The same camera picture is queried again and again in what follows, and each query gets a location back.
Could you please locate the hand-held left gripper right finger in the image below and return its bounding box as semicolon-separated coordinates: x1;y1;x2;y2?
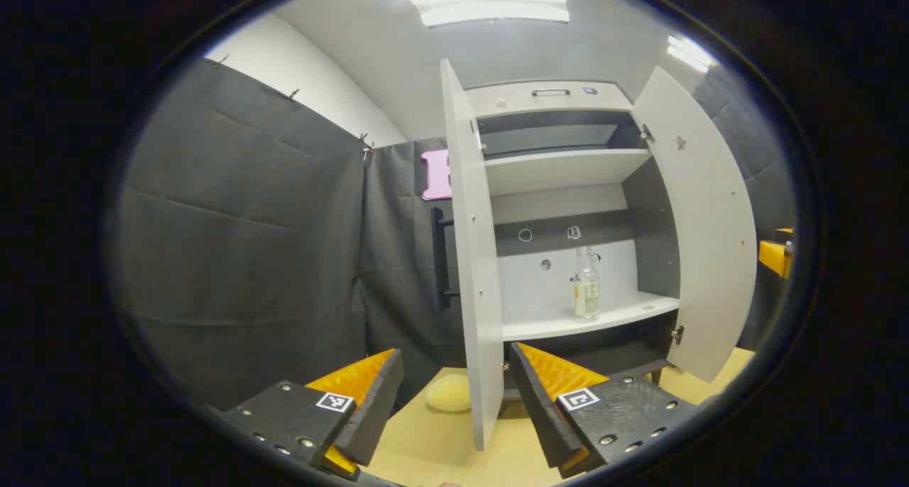
509;341;700;479

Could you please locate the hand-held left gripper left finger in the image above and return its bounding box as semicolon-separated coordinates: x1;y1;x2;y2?
220;349;405;482

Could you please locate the pale yellow round coaster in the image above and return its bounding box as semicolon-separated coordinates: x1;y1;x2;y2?
425;373;473;412

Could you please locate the grey cabinet door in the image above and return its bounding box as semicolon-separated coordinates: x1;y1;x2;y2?
439;59;506;452
630;66;758;383

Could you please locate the clear glass bottle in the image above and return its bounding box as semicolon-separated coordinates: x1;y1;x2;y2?
574;246;603;321

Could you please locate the grey white cabinet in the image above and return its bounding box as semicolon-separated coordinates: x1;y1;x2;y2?
458;80;684;403

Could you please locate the ceiling light panel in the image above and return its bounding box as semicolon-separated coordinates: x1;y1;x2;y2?
666;35;714;74
408;0;570;28

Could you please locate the black door handle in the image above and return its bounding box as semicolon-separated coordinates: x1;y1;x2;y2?
430;207;459;310

